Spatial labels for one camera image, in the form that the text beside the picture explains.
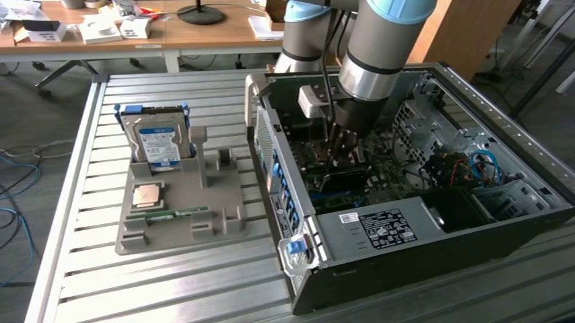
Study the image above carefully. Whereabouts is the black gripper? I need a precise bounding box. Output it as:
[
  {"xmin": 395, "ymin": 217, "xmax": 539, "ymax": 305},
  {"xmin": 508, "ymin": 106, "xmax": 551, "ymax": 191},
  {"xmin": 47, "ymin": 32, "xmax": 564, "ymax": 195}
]
[{"xmin": 336, "ymin": 99, "xmax": 387, "ymax": 134}]

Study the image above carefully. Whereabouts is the green graphics card black cooler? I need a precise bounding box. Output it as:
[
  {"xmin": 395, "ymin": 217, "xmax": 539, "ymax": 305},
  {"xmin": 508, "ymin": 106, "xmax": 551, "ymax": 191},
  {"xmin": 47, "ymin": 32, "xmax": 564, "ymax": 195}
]
[{"xmin": 309, "ymin": 168, "xmax": 373, "ymax": 193}]

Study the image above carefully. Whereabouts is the CPU socket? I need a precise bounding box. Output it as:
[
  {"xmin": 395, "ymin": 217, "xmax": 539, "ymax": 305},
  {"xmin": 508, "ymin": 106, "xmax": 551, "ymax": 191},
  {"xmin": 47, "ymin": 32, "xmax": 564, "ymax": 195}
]
[{"xmin": 304, "ymin": 141, "xmax": 333, "ymax": 165}]

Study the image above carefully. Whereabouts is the green motherboard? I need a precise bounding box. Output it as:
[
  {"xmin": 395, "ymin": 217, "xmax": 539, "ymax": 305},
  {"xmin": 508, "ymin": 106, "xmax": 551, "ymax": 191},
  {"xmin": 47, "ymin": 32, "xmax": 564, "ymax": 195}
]
[{"xmin": 287, "ymin": 122, "xmax": 432, "ymax": 215}]

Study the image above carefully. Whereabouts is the blue expansion slot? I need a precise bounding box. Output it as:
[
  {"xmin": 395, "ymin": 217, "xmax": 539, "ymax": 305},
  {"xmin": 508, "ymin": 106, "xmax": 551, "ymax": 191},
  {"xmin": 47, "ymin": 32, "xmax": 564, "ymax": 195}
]
[{"xmin": 309, "ymin": 190, "xmax": 352, "ymax": 200}]

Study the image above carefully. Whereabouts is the white paper stack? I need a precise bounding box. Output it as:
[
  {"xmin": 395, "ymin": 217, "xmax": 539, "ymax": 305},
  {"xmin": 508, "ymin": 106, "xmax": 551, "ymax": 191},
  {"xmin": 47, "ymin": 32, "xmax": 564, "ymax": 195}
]
[{"xmin": 248, "ymin": 15, "xmax": 284, "ymax": 41}]

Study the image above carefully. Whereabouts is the wooden cabinet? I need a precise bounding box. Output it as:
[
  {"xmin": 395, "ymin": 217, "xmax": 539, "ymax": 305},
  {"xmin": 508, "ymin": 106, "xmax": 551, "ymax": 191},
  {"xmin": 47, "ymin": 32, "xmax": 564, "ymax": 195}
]
[{"xmin": 405, "ymin": 0, "xmax": 524, "ymax": 81}]

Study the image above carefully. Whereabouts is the black plastic shroud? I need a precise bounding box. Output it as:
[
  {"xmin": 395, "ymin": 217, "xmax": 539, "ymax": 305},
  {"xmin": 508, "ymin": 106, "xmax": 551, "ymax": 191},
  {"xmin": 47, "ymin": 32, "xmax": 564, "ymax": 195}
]
[{"xmin": 420, "ymin": 188, "xmax": 499, "ymax": 235}]

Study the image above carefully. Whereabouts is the grey power supply unit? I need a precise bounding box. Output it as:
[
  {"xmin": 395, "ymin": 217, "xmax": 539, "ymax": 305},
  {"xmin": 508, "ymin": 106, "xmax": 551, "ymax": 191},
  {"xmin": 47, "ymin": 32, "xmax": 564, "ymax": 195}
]
[{"xmin": 315, "ymin": 196, "xmax": 445, "ymax": 262}]

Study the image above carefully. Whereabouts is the blue case latch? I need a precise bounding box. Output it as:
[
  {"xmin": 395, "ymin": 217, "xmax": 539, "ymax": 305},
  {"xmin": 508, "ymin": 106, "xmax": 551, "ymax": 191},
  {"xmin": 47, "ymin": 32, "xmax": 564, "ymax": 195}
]
[{"xmin": 285, "ymin": 238, "xmax": 312, "ymax": 256}]

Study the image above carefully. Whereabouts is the wooden desk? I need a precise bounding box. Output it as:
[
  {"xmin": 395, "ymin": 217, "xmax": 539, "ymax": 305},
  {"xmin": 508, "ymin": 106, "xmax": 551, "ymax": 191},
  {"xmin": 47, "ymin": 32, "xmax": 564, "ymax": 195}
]
[{"xmin": 0, "ymin": 0, "xmax": 412, "ymax": 98}]

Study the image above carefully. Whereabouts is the metal disk bay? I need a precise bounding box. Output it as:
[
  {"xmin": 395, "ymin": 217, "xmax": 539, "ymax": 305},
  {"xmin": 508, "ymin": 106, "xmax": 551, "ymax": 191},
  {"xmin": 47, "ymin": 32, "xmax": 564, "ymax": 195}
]
[{"xmin": 471, "ymin": 180, "xmax": 554, "ymax": 223}]

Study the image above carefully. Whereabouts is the hard disk in blue caddy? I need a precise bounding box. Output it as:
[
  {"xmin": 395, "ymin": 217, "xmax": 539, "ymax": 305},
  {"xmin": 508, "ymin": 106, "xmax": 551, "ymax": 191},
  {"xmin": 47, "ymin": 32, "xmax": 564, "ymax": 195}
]
[{"xmin": 113, "ymin": 102, "xmax": 199, "ymax": 169}]

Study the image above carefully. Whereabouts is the black lamp base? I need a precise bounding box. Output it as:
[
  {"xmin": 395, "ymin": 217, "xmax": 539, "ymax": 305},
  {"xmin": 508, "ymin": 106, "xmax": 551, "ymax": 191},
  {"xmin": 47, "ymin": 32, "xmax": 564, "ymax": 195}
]
[{"xmin": 176, "ymin": 0, "xmax": 225, "ymax": 26}]

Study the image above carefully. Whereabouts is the open black PC case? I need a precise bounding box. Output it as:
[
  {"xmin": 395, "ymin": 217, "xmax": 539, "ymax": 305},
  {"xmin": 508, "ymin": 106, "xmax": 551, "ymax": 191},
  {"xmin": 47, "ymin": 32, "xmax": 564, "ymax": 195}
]
[{"xmin": 244, "ymin": 62, "xmax": 575, "ymax": 316}]

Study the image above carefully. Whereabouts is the grey parts rack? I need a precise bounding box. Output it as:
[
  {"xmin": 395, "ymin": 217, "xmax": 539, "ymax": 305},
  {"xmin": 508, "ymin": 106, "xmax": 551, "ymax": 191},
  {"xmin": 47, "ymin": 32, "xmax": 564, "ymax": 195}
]
[{"xmin": 115, "ymin": 126, "xmax": 251, "ymax": 256}]

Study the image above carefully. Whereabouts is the CPU chip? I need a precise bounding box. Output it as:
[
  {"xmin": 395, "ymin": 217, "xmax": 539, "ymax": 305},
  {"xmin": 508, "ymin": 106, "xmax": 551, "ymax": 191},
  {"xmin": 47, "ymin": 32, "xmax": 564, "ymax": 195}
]
[{"xmin": 133, "ymin": 184, "xmax": 161, "ymax": 208}]

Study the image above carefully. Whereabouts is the green RAM stick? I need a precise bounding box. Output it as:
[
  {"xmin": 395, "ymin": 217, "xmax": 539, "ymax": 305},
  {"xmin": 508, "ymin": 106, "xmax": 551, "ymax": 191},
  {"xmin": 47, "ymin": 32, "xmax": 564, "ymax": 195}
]
[{"xmin": 125, "ymin": 205, "xmax": 211, "ymax": 221}]

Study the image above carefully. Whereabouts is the small white box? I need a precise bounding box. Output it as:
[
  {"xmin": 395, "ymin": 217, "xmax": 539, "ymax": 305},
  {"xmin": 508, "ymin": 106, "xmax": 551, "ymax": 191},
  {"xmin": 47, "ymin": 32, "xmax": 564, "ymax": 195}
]
[{"xmin": 119, "ymin": 17, "xmax": 152, "ymax": 40}]

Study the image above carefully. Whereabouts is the large white box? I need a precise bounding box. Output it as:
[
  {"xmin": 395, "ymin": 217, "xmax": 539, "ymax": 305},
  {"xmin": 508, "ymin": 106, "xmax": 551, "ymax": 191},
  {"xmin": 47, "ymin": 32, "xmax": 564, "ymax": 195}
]
[{"xmin": 79, "ymin": 15, "xmax": 123, "ymax": 44}]

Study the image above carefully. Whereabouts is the white box black top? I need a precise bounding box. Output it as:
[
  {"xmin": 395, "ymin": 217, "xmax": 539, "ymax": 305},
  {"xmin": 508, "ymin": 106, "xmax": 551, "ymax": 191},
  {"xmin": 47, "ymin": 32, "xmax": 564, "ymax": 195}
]
[{"xmin": 20, "ymin": 20, "xmax": 68, "ymax": 43}]

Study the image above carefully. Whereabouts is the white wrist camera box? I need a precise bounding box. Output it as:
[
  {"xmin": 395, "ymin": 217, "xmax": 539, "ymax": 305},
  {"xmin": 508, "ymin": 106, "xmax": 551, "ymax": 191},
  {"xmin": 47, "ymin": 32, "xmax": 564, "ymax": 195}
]
[{"xmin": 297, "ymin": 85, "xmax": 337, "ymax": 118}]

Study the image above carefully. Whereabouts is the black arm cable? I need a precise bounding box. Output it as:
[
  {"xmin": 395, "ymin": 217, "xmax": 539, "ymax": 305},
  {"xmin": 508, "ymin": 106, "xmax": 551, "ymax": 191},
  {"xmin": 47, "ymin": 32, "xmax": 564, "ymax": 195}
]
[{"xmin": 320, "ymin": 0, "xmax": 345, "ymax": 124}]

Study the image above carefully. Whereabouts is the red wire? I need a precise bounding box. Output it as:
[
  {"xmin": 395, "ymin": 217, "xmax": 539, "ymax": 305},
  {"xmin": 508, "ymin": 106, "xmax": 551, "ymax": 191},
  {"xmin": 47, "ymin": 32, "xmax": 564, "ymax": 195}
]
[{"xmin": 452, "ymin": 157, "xmax": 472, "ymax": 186}]

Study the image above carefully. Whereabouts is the blue wire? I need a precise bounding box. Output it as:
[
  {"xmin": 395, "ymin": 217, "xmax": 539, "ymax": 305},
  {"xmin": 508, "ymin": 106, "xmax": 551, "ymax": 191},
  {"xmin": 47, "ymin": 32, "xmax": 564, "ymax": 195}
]
[{"xmin": 469, "ymin": 150, "xmax": 504, "ymax": 188}]

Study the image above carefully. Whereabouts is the white floor cable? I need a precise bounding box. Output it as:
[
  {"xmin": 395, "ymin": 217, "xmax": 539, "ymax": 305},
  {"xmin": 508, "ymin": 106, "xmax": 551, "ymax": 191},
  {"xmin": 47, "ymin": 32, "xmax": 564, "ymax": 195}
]
[{"xmin": 0, "ymin": 139, "xmax": 76, "ymax": 161}]

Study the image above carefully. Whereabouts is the blue floor cable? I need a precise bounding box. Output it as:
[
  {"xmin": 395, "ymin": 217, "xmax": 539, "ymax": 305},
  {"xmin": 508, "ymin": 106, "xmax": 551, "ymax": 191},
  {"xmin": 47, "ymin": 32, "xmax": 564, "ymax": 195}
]
[{"xmin": 0, "ymin": 151, "xmax": 44, "ymax": 289}]

